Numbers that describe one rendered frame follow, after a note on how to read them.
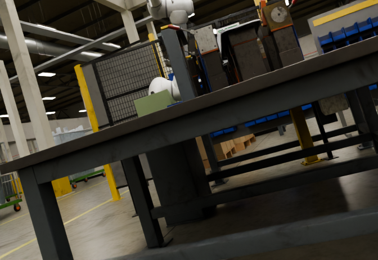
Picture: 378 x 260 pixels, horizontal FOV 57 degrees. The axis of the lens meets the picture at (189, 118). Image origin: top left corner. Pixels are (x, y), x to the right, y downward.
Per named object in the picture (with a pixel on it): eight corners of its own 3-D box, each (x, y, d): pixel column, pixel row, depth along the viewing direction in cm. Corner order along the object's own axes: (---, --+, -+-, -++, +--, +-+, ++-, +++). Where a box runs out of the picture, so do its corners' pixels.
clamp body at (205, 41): (234, 97, 164) (211, 24, 166) (210, 105, 165) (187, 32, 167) (233, 98, 171) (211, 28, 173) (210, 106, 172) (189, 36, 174)
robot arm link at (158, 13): (145, -6, 245) (165, -8, 245) (149, 9, 262) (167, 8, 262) (146, 9, 241) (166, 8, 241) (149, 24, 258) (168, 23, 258)
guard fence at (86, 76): (201, 176, 459) (157, 32, 467) (198, 179, 445) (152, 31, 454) (116, 199, 502) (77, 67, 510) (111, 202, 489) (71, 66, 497)
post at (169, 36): (199, 108, 175) (174, 26, 177) (185, 113, 176) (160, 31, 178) (200, 109, 183) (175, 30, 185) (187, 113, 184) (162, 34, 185)
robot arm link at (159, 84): (149, 108, 273) (150, 89, 288) (172, 106, 273) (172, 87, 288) (147, 93, 261) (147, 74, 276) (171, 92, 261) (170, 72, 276)
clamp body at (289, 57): (316, 71, 160) (291, -4, 161) (286, 81, 161) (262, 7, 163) (311, 74, 169) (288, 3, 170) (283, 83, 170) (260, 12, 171)
